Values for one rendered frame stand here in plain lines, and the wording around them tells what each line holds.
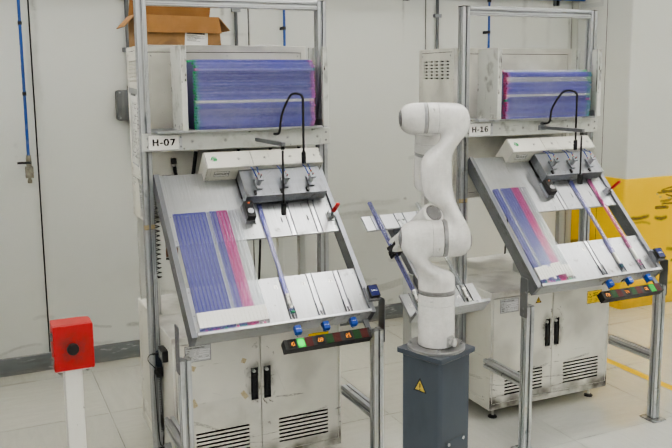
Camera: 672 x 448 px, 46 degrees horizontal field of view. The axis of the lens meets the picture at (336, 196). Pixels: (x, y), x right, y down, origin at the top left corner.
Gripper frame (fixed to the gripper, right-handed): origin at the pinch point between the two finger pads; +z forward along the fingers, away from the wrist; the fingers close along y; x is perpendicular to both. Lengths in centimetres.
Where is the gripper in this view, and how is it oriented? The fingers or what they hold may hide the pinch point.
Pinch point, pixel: (394, 252)
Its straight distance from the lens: 307.0
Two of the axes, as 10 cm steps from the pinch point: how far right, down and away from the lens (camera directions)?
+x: 3.0, 8.6, -4.1
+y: -8.7, 0.8, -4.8
